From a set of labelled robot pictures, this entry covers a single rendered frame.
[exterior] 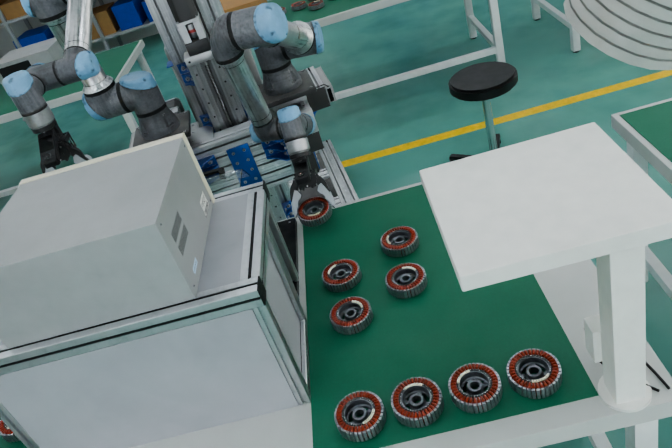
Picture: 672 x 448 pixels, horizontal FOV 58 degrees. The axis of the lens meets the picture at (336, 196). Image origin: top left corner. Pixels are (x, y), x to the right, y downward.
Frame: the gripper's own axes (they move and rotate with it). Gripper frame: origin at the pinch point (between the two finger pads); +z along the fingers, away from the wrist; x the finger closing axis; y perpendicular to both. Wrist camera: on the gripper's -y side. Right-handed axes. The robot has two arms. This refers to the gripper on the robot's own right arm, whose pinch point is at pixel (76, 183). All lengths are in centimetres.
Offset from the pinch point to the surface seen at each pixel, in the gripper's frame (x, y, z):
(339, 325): -61, -58, 37
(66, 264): -16, -68, -13
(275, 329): -49, -75, 15
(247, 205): -50, -41, 3
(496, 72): -173, 97, 59
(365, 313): -69, -57, 36
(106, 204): -24, -56, -17
